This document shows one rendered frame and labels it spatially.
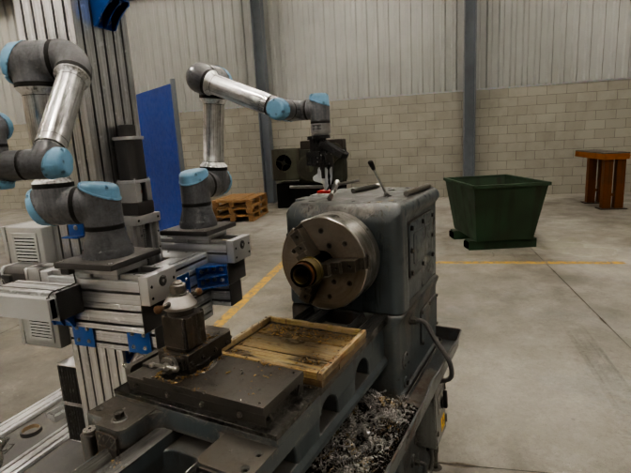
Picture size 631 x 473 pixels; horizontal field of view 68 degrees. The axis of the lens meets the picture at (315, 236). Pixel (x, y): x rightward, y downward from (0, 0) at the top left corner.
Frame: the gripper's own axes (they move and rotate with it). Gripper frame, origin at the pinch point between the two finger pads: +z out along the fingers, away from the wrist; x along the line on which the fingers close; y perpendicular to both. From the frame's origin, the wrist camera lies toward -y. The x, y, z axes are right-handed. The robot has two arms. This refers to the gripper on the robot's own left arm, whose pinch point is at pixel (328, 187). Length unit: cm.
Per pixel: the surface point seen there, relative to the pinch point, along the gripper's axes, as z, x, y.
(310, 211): 7.4, 15.0, 0.3
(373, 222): 10.5, 16.0, -24.5
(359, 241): 13.8, 31.2, -25.5
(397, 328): 48, 15, -32
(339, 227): 9.5, 31.5, -19.1
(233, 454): 40, 103, -28
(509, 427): 130, -68, -63
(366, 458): 72, 54, -35
